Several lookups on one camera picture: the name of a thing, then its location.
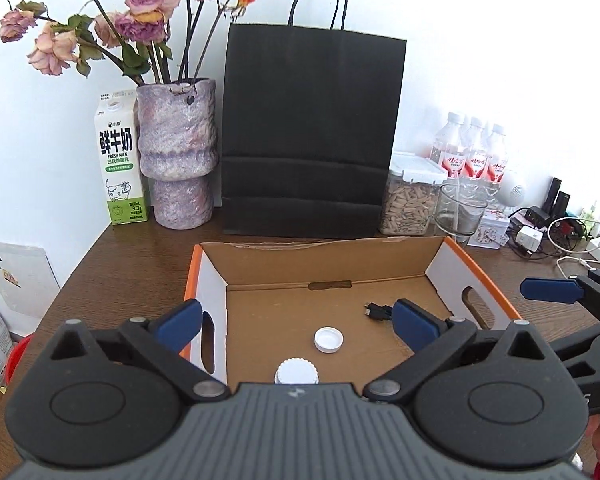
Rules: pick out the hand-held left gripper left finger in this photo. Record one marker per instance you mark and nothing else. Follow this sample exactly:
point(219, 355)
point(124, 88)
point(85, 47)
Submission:
point(182, 322)

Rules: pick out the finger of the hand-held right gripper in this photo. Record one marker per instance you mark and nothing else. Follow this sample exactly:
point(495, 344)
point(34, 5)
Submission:
point(550, 289)
point(575, 342)

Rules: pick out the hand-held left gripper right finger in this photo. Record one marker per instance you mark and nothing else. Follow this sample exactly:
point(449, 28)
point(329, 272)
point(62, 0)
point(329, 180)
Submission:
point(414, 326)

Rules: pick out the cardboard box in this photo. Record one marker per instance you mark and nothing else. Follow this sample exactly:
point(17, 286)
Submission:
point(325, 305)

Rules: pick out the white charger plug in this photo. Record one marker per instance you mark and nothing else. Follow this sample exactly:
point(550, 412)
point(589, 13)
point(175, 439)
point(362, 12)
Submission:
point(532, 241)

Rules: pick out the black charger plug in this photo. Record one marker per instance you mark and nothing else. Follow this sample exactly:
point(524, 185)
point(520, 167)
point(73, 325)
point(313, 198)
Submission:
point(537, 216)

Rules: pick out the patterned tin box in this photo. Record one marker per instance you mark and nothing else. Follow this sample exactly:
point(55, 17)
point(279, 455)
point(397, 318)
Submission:
point(492, 230)

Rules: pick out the white bottle cap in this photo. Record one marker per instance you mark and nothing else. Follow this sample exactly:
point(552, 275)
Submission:
point(328, 340)

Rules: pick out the black upright device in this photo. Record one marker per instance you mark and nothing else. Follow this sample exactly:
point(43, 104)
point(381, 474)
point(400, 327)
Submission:
point(557, 196)

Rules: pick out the white round speaker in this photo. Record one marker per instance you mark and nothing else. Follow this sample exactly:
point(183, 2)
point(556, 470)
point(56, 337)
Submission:
point(512, 190)

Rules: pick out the clear drinking glass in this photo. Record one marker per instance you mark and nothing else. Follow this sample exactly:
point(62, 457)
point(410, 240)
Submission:
point(459, 215)

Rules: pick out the clear jar of seeds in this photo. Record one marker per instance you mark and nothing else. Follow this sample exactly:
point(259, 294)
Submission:
point(407, 200)

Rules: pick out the red label water bottle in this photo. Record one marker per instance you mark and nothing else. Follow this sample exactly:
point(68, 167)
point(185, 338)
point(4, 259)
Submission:
point(447, 147)
point(496, 157)
point(475, 152)

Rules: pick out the purple stone vase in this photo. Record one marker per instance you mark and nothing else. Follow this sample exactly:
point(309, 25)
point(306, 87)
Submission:
point(177, 155)

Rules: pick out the red round object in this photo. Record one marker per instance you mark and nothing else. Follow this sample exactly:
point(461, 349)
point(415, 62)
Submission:
point(17, 360)

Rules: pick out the white paper envelope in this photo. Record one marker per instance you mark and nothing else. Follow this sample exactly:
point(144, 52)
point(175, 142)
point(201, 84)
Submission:
point(15, 280)

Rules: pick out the white green milk carton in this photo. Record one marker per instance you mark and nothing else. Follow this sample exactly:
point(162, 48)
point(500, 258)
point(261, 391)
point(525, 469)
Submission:
point(120, 160)

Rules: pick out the black paper bag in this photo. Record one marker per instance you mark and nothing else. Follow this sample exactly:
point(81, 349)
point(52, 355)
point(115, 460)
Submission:
point(312, 135)

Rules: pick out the dried rose bouquet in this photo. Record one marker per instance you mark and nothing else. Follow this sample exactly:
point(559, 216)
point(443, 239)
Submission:
point(140, 5)

